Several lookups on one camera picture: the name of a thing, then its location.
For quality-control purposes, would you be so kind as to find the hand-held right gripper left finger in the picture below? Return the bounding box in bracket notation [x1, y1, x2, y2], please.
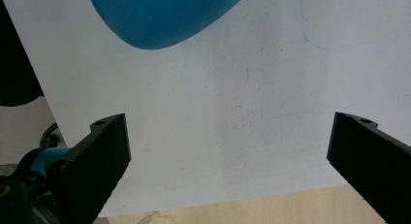
[47, 112, 132, 224]

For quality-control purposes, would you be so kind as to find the blue plastic bowl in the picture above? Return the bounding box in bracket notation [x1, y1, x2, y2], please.
[87, 0, 251, 50]

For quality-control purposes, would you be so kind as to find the black cable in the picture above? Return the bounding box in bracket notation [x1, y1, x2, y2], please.
[39, 122, 62, 149]

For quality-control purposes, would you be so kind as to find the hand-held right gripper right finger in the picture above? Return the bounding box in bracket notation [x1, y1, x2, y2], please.
[326, 112, 411, 224]

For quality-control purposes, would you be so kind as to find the white table mat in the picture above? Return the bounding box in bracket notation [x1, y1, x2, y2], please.
[0, 0, 411, 218]

